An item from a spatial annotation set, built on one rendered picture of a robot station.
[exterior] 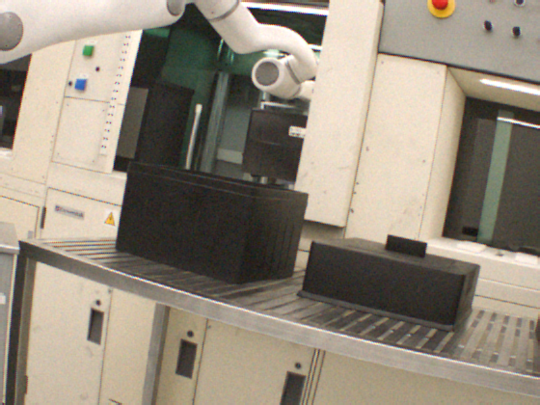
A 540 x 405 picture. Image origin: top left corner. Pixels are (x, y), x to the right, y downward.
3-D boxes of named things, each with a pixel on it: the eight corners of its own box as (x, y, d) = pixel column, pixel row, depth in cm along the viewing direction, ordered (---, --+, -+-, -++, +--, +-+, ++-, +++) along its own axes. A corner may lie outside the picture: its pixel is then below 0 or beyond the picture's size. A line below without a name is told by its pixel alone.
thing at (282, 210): (181, 245, 162) (195, 170, 162) (295, 275, 152) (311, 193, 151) (111, 248, 137) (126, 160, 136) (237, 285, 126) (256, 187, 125)
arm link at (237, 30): (261, -25, 161) (321, 58, 181) (203, 6, 166) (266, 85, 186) (265, -8, 155) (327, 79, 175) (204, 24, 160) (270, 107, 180)
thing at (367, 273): (294, 295, 127) (310, 222, 126) (343, 282, 154) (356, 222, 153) (453, 333, 116) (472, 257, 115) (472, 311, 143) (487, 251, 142)
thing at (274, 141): (231, 184, 199) (252, 70, 196) (260, 183, 218) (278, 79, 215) (316, 202, 191) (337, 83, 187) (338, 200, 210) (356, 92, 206)
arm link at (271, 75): (295, 60, 184) (263, 75, 187) (279, 49, 172) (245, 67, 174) (308, 88, 183) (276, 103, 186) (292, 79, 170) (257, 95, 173)
